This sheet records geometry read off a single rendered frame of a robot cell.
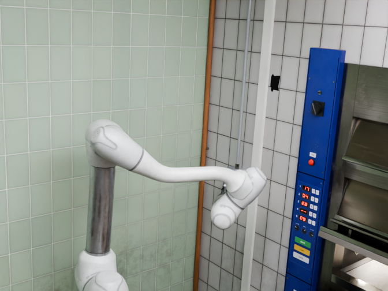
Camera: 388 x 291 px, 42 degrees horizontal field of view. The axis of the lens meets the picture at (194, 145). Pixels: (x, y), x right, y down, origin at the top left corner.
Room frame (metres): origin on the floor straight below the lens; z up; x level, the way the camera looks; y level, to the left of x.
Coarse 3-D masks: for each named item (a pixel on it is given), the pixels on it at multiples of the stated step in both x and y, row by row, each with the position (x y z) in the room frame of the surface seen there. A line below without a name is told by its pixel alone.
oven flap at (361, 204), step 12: (348, 192) 2.03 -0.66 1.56; (360, 192) 1.99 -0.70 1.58; (372, 192) 1.96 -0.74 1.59; (384, 192) 1.92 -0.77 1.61; (348, 204) 2.00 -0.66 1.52; (360, 204) 1.97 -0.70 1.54; (372, 204) 1.93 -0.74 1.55; (384, 204) 1.90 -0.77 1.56; (336, 216) 2.00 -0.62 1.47; (348, 216) 1.98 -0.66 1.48; (360, 216) 1.95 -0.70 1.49; (372, 216) 1.91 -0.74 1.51; (384, 216) 1.88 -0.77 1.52; (360, 228) 1.90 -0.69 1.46; (372, 228) 1.87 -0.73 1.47; (384, 228) 1.86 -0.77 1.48
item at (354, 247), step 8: (320, 232) 1.93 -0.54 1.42; (344, 232) 2.00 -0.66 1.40; (336, 240) 1.87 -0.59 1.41; (344, 240) 1.85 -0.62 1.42; (360, 240) 1.91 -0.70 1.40; (368, 240) 1.94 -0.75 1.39; (352, 248) 1.81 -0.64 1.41; (360, 248) 1.79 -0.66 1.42; (384, 248) 1.86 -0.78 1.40; (368, 256) 1.76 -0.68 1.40; (376, 256) 1.74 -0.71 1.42
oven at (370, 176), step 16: (352, 64) 2.06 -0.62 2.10; (352, 80) 2.05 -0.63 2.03; (352, 96) 2.05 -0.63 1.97; (352, 112) 2.04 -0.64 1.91; (336, 128) 2.09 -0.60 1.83; (352, 128) 2.04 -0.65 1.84; (336, 144) 2.08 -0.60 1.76; (336, 160) 2.07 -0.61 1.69; (336, 176) 2.07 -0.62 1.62; (352, 176) 2.01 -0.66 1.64; (368, 176) 1.95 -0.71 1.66; (384, 176) 1.90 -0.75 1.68; (336, 192) 2.06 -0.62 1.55; (336, 208) 2.05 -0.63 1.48; (336, 224) 2.04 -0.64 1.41; (320, 256) 2.09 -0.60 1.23; (336, 256) 2.05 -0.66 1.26; (352, 256) 2.14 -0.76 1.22; (320, 272) 2.08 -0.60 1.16; (320, 288) 2.07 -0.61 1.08; (336, 288) 2.01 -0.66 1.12
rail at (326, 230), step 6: (324, 228) 1.92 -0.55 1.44; (336, 234) 1.88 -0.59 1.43; (342, 234) 1.86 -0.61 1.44; (348, 240) 1.84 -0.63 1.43; (354, 240) 1.82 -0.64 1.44; (360, 246) 1.79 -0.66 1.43; (366, 246) 1.78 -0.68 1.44; (372, 246) 1.77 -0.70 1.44; (378, 252) 1.74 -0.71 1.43; (384, 252) 1.72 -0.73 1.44
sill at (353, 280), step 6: (336, 276) 2.02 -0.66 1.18; (342, 276) 2.02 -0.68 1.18; (348, 276) 2.02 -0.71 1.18; (336, 282) 2.01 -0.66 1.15; (342, 282) 1.99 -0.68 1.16; (348, 282) 1.97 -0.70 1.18; (354, 282) 1.97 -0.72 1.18; (360, 282) 1.97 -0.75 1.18; (348, 288) 1.97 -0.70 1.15; (354, 288) 1.95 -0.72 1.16; (360, 288) 1.92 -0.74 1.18; (366, 288) 1.92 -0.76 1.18; (372, 288) 1.93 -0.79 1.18
